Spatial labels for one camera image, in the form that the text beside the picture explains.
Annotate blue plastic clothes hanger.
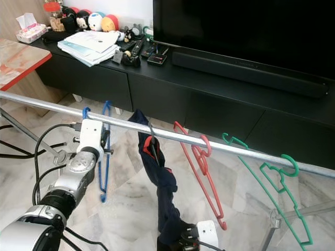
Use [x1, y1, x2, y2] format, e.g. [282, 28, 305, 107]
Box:
[82, 100, 112, 203]

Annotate stack of white papers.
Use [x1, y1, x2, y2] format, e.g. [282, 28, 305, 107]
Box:
[58, 30, 121, 67]

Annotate small black electronic device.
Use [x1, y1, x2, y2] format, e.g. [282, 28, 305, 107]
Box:
[147, 43, 169, 66]

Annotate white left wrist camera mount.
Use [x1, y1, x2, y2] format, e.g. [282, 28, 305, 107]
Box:
[79, 120, 104, 153]

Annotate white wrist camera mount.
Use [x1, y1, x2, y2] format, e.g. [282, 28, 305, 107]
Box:
[79, 120, 104, 153]
[196, 220, 219, 247]

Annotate black white mouse plush toy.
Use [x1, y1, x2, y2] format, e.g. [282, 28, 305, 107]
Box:
[75, 9, 90, 30]

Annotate silver metal clothes rack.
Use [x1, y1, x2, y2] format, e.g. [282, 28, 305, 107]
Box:
[0, 90, 335, 251]

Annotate black round plush toy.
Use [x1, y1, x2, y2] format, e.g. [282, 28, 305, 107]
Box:
[61, 6, 76, 31]

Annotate hanger with dark hook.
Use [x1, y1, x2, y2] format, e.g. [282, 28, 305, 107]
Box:
[148, 123, 160, 157]

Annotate black television cabinet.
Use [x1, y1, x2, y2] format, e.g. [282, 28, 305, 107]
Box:
[34, 32, 335, 157]

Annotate black flat screen television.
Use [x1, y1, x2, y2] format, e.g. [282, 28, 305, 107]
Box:
[153, 0, 335, 79]

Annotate red lidded snack jar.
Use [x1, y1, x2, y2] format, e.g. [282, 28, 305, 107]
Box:
[43, 0, 63, 32]

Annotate marble top folding table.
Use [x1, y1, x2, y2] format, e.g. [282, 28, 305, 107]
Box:
[0, 38, 70, 158]

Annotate green plastic clothes hanger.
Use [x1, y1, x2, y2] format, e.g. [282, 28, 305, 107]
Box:
[221, 132, 315, 247]

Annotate small dark figurine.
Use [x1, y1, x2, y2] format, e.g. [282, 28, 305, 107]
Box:
[123, 27, 139, 43]

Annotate navy T-shirt white print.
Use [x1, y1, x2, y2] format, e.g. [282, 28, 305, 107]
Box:
[128, 109, 189, 246]

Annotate patterned tissue box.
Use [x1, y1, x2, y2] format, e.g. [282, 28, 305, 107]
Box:
[16, 13, 49, 43]

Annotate orange round plush toy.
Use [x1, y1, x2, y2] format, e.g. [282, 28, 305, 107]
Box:
[101, 14, 120, 33]

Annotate light wooden cabinet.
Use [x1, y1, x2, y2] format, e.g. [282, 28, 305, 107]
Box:
[0, 0, 35, 38]

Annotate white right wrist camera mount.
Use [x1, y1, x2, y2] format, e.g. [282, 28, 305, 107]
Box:
[196, 220, 219, 247]

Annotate black soundbar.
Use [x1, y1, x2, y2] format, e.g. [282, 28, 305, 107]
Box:
[172, 48, 329, 100]

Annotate black remote control holder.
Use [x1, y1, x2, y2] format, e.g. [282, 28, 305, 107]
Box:
[120, 39, 144, 67]

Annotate red plastic clothes hanger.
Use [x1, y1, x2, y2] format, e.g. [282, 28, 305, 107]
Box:
[173, 121, 227, 231]

